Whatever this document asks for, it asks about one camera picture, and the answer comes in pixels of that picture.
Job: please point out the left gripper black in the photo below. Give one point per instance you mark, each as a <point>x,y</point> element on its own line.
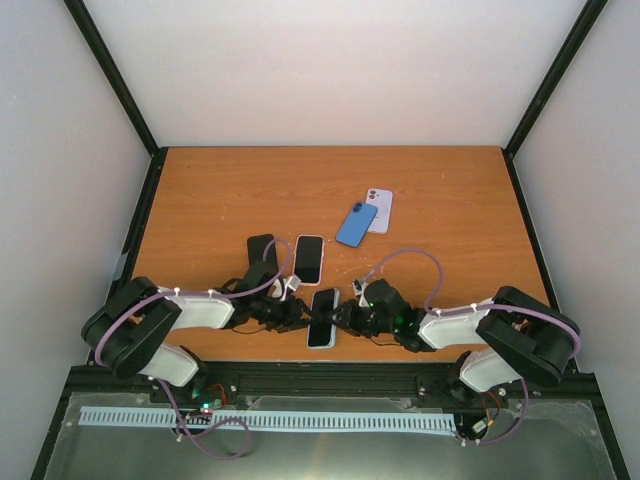
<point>292,319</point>

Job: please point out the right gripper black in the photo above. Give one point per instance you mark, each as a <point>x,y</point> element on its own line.
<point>348,317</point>

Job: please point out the light blue phone case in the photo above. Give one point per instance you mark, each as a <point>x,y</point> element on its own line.
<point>336,320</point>

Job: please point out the black phone case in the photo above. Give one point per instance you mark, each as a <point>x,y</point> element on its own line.
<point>262,248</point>

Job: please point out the lavender phone case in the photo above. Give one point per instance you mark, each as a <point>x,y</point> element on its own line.
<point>382,200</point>

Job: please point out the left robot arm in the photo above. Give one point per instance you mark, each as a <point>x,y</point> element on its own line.
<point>128,333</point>

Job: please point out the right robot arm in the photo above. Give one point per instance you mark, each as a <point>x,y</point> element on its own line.
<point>523,339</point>

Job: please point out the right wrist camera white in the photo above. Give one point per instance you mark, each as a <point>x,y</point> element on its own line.
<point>358,286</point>

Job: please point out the light blue cable duct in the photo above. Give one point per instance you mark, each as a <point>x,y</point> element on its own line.
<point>272,421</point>

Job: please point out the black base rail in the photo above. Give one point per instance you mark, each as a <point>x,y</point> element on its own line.
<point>426,385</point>

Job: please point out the left black frame post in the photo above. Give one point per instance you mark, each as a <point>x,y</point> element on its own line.
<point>98,47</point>

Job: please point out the black frame post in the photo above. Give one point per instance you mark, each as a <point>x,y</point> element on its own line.
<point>98,47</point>
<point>574,40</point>

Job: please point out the right black frame post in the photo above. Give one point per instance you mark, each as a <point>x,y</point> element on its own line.
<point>574,40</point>

